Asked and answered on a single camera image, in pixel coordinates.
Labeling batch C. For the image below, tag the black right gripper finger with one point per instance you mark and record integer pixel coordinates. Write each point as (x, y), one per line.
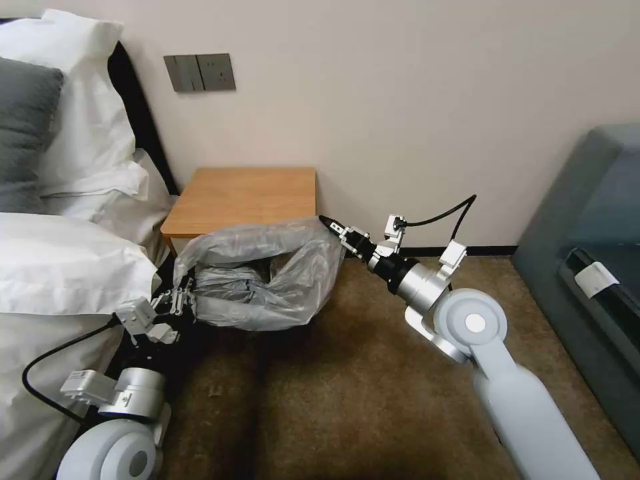
(331, 222)
(340, 234)

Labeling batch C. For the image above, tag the translucent grey garbage bag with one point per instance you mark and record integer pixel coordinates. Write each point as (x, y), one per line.
(295, 295)

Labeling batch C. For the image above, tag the large white pillow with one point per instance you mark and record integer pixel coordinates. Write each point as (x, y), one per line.
(85, 115)

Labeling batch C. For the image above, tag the white bed sheet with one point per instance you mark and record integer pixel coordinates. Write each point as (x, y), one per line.
(125, 200)

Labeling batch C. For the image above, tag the white duvet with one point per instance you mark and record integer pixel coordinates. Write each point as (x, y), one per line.
(55, 280)

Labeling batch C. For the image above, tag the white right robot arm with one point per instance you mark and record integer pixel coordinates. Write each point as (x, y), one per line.
(505, 385)

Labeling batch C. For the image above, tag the grey wall switch panel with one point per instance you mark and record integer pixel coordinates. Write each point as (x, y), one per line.
(181, 74)

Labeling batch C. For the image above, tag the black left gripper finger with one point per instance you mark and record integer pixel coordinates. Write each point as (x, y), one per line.
(172, 307)
(181, 292)

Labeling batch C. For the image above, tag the dark grey pillow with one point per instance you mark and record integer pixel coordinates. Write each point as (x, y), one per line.
(22, 135)

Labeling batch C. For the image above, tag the black headboard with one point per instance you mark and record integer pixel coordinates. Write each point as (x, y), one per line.
(145, 115)

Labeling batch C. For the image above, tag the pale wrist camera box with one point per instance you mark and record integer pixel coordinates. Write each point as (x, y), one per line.
(136, 316)
(393, 231)

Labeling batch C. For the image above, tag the white paper tag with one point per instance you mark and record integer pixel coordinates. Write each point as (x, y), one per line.
(596, 281)

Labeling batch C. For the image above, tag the grey wall socket panel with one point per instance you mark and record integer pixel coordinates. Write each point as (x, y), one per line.
(217, 72)

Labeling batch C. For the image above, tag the wooden bedside table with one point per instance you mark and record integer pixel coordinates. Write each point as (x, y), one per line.
(245, 200)

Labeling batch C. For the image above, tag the grey upholstered sofa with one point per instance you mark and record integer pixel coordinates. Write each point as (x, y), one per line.
(565, 210)

